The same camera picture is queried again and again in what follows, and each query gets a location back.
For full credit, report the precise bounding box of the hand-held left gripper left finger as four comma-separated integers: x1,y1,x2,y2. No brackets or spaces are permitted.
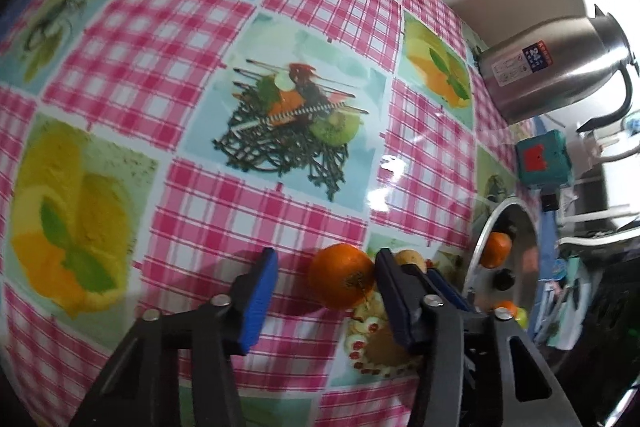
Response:
67,247,279,427

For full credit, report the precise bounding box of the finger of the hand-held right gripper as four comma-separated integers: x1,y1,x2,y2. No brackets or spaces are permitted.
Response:
427,268,473,315

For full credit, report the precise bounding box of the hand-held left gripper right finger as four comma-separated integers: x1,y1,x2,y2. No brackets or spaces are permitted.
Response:
374,248,583,427

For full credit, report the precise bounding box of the small brown fruit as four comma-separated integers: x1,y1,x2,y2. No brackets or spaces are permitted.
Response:
394,249,428,275

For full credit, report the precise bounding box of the dark purple plum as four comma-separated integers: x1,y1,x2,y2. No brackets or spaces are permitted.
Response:
493,269,517,292

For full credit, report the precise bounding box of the stainless steel basin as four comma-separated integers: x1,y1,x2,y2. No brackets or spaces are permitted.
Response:
462,198,543,323

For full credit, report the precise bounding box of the teal box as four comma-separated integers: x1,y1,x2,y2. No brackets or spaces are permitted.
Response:
515,129,573,188

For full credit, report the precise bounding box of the stainless steel thermos jug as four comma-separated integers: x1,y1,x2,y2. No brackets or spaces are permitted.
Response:
472,4,640,132

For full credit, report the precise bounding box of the pink checked printed tablecloth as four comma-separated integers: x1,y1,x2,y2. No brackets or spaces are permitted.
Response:
0,0,543,427

